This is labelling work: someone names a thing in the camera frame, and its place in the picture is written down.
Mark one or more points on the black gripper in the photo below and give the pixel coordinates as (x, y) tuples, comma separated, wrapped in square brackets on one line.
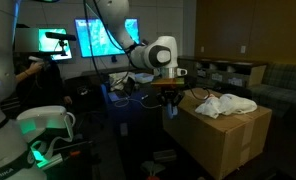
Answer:
[(170, 96)]

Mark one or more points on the white cloth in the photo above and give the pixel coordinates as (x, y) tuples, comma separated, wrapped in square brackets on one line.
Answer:
[(232, 104)]

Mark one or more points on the green plaid sofa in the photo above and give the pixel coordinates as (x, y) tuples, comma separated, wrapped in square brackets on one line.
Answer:
[(277, 91)]

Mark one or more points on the blue sponge block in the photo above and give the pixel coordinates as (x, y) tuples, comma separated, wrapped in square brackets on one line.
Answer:
[(171, 110)]

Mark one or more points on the wooden shelf cabinet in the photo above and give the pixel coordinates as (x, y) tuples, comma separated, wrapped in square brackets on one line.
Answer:
[(210, 71)]

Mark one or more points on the red apple toy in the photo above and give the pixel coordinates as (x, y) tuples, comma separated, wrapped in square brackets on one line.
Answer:
[(152, 178)]

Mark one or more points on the white plastic bag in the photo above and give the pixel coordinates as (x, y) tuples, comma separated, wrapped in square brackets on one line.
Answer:
[(211, 107)]

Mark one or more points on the green cloth wedge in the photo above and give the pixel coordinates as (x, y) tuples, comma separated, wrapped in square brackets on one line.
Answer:
[(151, 168)]

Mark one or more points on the cardboard box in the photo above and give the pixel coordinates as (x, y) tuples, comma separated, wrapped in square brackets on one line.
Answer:
[(219, 145)]

